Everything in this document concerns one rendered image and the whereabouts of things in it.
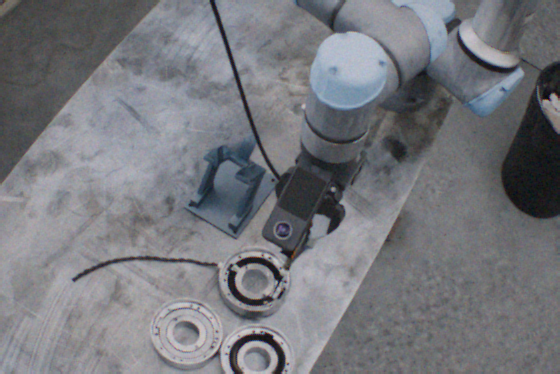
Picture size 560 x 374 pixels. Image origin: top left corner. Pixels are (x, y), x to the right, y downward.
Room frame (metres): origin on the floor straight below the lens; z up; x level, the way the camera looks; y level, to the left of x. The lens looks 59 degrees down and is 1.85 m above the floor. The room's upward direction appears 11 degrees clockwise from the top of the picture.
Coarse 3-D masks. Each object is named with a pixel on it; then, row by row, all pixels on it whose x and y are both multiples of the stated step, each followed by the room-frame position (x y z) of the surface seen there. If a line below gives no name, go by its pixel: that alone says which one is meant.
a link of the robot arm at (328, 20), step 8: (296, 0) 0.65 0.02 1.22; (304, 0) 0.64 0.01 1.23; (312, 0) 0.63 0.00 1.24; (320, 0) 0.63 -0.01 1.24; (328, 0) 0.63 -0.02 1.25; (336, 0) 0.63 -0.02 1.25; (344, 0) 0.62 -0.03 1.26; (304, 8) 0.64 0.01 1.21; (312, 8) 0.63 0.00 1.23; (320, 8) 0.63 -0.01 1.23; (328, 8) 0.62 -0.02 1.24; (336, 8) 0.62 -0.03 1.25; (320, 16) 0.62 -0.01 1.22; (328, 16) 0.62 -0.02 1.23; (328, 24) 0.62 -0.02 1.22
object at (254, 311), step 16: (272, 256) 0.50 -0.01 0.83; (224, 272) 0.46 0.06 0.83; (240, 272) 0.47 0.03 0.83; (256, 272) 0.48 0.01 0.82; (288, 272) 0.48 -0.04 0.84; (224, 288) 0.44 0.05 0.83; (240, 288) 0.44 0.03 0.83; (272, 288) 0.45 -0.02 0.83; (288, 288) 0.45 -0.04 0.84; (272, 304) 0.42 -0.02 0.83
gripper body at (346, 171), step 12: (300, 144) 0.51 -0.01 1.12; (300, 156) 0.53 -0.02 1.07; (312, 156) 0.49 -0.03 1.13; (360, 156) 0.55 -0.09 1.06; (288, 168) 0.51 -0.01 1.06; (324, 168) 0.48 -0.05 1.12; (336, 168) 0.48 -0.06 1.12; (348, 168) 0.52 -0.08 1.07; (360, 168) 0.55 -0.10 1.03; (336, 180) 0.50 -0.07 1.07; (348, 180) 0.51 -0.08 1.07; (336, 192) 0.49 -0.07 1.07; (324, 204) 0.48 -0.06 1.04
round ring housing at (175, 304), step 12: (180, 300) 0.40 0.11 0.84; (192, 300) 0.40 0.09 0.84; (156, 312) 0.37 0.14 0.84; (168, 312) 0.38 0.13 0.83; (204, 312) 0.39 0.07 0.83; (156, 324) 0.36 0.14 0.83; (180, 324) 0.37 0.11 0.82; (192, 324) 0.37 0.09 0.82; (216, 324) 0.38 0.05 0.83; (156, 336) 0.34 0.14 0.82; (168, 336) 0.34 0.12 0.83; (204, 336) 0.35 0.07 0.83; (216, 336) 0.36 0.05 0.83; (156, 348) 0.32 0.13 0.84; (180, 348) 0.33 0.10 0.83; (192, 348) 0.33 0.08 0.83; (216, 348) 0.34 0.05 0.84; (168, 360) 0.30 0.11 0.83; (180, 360) 0.31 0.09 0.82; (192, 360) 0.31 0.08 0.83; (204, 360) 0.31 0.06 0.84
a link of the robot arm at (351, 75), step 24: (336, 48) 0.52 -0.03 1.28; (360, 48) 0.53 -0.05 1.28; (312, 72) 0.51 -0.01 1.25; (336, 72) 0.49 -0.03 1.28; (360, 72) 0.49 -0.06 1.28; (384, 72) 0.51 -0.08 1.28; (312, 96) 0.50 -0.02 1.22; (336, 96) 0.48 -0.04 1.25; (360, 96) 0.48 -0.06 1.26; (384, 96) 0.51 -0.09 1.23; (312, 120) 0.49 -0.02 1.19; (336, 120) 0.48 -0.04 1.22; (360, 120) 0.49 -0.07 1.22
